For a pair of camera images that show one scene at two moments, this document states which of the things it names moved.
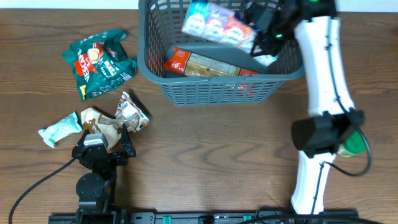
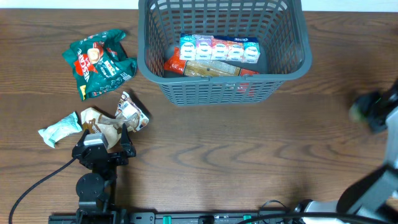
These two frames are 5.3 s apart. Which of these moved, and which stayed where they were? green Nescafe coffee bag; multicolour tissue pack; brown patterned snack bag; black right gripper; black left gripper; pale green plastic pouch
Moved: black right gripper; multicolour tissue pack
Stayed: black left gripper; brown patterned snack bag; green Nescafe coffee bag; pale green plastic pouch
